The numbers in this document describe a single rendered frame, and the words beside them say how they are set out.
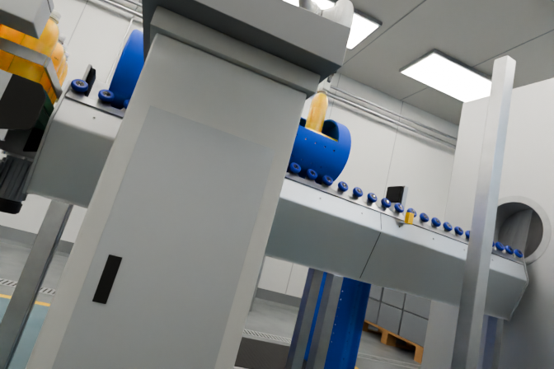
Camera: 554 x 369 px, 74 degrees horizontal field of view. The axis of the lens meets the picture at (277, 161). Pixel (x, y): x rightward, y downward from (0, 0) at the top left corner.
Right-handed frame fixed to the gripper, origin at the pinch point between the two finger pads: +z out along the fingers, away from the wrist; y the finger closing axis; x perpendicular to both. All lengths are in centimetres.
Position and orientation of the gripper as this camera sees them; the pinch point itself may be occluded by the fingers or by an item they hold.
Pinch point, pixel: (324, 84)
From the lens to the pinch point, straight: 162.2
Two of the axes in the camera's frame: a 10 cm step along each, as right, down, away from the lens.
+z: -2.6, 9.4, -2.3
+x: -8.6, -3.3, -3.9
